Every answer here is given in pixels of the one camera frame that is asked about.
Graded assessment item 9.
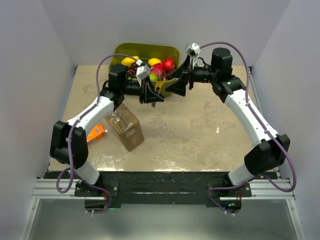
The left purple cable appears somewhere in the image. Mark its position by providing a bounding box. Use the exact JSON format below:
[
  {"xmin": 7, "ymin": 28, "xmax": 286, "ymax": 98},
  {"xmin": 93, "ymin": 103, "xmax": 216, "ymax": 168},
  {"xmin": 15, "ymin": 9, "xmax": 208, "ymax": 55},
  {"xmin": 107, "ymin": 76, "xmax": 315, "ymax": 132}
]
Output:
[{"xmin": 55, "ymin": 53, "xmax": 141, "ymax": 215}]

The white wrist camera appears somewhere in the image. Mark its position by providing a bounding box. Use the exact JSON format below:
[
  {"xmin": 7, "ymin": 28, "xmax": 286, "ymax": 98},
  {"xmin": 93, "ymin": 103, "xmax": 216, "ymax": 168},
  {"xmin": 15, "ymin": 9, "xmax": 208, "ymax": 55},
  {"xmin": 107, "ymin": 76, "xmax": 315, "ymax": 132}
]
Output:
[
  {"xmin": 135, "ymin": 59, "xmax": 151, "ymax": 82},
  {"xmin": 184, "ymin": 42, "xmax": 201, "ymax": 58}
]

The yellow mango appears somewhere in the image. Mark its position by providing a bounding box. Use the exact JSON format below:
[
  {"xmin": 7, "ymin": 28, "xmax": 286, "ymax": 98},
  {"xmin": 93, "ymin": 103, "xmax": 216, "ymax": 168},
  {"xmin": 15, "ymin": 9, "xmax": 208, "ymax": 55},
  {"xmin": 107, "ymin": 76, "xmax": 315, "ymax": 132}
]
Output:
[{"xmin": 120, "ymin": 56, "xmax": 139, "ymax": 68}]

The red apple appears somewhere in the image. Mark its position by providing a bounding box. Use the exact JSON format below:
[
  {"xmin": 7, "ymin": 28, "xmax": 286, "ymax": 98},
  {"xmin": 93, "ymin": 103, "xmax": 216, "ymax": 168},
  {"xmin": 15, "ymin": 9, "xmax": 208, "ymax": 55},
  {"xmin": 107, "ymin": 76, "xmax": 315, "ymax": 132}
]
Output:
[{"xmin": 162, "ymin": 58, "xmax": 176, "ymax": 72}]

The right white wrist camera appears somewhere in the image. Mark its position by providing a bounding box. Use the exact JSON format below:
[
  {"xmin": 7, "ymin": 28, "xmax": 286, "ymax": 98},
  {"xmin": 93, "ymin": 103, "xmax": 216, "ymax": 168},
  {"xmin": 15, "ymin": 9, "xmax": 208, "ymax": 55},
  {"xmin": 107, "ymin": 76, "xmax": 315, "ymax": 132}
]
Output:
[{"xmin": 184, "ymin": 42, "xmax": 201, "ymax": 58}]

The yellow black utility knife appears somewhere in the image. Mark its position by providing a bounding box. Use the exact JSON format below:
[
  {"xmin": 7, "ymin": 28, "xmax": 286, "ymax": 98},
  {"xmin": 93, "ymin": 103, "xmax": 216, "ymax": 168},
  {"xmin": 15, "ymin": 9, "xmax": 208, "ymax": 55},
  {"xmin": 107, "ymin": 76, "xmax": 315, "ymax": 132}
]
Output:
[{"xmin": 154, "ymin": 77, "xmax": 166, "ymax": 95}]

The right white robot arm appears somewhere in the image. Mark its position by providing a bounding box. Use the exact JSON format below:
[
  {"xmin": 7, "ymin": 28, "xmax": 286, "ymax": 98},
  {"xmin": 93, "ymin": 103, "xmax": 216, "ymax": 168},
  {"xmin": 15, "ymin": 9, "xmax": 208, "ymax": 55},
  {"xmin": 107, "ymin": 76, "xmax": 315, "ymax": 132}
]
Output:
[{"xmin": 166, "ymin": 44, "xmax": 290, "ymax": 197}]

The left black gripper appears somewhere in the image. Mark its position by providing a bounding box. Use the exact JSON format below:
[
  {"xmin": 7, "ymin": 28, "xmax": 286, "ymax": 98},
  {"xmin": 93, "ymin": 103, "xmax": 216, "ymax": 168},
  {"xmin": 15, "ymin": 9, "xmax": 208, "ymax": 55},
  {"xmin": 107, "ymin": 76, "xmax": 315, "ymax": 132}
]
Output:
[{"xmin": 120, "ymin": 75, "xmax": 164, "ymax": 105}]

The brown cardboard express box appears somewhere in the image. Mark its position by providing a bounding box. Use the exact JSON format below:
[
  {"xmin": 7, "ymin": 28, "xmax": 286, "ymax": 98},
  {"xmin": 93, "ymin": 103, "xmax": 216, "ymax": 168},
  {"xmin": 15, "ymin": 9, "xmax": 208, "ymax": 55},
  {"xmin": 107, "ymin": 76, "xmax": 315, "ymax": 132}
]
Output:
[{"xmin": 105, "ymin": 103, "xmax": 145, "ymax": 152}]

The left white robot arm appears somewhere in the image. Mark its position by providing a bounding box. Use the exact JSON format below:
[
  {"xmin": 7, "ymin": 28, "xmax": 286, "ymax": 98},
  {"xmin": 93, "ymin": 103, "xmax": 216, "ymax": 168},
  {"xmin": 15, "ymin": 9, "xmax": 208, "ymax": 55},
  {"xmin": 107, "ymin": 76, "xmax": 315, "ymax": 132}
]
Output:
[{"xmin": 49, "ymin": 64, "xmax": 164, "ymax": 196}]

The green lime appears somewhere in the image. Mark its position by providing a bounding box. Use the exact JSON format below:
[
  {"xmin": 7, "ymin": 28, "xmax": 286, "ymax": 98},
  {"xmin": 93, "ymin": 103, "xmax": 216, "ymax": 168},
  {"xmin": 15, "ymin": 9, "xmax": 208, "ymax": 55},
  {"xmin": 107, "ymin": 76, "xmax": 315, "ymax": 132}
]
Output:
[{"xmin": 149, "ymin": 73, "xmax": 158, "ymax": 81}]

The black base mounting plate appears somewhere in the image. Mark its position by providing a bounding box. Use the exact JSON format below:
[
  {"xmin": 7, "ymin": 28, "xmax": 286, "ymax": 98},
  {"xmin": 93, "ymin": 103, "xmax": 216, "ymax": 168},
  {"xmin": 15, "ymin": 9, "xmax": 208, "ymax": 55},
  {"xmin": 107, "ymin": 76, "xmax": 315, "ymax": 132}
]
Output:
[{"xmin": 44, "ymin": 171, "xmax": 280, "ymax": 210}]

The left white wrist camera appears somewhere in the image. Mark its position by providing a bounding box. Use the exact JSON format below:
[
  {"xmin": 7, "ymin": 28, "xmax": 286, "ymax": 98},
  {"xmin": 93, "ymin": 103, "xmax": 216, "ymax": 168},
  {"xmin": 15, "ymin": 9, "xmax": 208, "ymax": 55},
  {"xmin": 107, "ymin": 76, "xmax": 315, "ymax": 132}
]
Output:
[{"xmin": 135, "ymin": 59, "xmax": 151, "ymax": 82}]

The orange carton box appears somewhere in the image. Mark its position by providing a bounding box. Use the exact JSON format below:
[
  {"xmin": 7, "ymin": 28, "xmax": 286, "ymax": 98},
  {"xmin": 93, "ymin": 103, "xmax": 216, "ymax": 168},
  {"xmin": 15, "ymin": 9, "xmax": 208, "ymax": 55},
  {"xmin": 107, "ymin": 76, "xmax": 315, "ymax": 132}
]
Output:
[{"xmin": 86, "ymin": 123, "xmax": 105, "ymax": 143}]

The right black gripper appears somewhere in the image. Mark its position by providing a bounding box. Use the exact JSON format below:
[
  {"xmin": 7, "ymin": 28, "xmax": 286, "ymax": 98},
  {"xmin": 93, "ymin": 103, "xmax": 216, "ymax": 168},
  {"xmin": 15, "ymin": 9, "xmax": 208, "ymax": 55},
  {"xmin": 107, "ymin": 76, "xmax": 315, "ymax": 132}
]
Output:
[{"xmin": 165, "ymin": 54, "xmax": 218, "ymax": 97}]

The yellow lemon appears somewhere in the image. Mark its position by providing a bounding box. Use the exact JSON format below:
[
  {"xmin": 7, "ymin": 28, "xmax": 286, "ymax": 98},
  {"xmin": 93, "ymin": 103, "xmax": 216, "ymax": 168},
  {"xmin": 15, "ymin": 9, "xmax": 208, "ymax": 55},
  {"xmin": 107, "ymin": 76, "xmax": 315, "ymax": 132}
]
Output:
[{"xmin": 148, "ymin": 58, "xmax": 162, "ymax": 66}]

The dark red grape bunch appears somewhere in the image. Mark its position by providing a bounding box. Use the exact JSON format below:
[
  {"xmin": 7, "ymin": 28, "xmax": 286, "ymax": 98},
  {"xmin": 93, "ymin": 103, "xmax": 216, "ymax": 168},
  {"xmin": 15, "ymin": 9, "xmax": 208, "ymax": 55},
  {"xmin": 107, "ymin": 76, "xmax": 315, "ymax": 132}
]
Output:
[{"xmin": 164, "ymin": 71, "xmax": 173, "ymax": 79}]

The pink dragon fruit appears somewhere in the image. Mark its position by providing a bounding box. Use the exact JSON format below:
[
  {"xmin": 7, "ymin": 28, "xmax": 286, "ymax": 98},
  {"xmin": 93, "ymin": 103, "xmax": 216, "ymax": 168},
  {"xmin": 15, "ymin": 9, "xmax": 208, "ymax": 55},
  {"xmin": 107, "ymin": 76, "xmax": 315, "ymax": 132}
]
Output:
[{"xmin": 150, "ymin": 63, "xmax": 166, "ymax": 78}]

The olive green plastic bin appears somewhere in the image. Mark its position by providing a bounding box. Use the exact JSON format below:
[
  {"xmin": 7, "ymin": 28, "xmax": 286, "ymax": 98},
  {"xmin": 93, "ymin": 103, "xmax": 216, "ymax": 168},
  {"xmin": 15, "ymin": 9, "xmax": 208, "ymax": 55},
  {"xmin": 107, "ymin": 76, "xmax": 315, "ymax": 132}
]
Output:
[{"xmin": 109, "ymin": 42, "xmax": 180, "ymax": 97}]

